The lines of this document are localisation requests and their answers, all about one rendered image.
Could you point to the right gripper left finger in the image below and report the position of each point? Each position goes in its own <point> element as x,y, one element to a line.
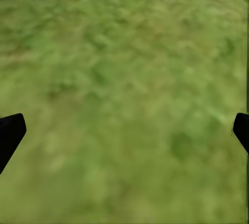
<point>12,131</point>

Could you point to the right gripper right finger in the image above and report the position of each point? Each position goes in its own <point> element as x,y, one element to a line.
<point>241,129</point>

